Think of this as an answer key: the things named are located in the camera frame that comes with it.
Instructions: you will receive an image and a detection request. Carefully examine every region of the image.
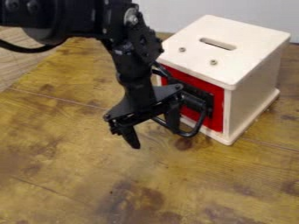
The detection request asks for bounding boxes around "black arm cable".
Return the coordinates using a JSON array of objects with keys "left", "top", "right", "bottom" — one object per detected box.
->
[{"left": 0, "top": 38, "right": 60, "bottom": 54}]

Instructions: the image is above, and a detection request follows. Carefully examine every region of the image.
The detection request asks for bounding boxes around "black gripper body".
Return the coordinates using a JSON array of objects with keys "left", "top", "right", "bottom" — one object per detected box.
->
[{"left": 104, "top": 72, "right": 183, "bottom": 129}]

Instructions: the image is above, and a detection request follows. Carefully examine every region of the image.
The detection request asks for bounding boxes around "red drawer front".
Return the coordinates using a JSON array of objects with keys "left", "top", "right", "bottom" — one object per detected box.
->
[{"left": 161, "top": 66, "right": 224, "bottom": 132}]

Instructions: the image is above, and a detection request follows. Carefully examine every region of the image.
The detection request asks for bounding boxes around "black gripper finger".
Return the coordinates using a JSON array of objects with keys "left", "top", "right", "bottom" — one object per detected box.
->
[
  {"left": 164, "top": 100, "right": 180, "bottom": 133},
  {"left": 109, "top": 122, "right": 140, "bottom": 149}
]

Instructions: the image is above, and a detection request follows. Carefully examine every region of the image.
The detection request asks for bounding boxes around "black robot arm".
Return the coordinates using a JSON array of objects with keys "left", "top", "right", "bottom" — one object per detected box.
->
[{"left": 0, "top": 0, "right": 183, "bottom": 149}]

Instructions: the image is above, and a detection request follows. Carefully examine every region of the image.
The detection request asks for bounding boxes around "black metal drawer handle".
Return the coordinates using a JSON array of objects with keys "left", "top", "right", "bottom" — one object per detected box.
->
[{"left": 153, "top": 91, "right": 212, "bottom": 137}]

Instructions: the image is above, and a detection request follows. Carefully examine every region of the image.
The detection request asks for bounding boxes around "white wooden box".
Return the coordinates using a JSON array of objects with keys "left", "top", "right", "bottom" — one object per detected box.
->
[{"left": 157, "top": 15, "right": 291, "bottom": 145}]

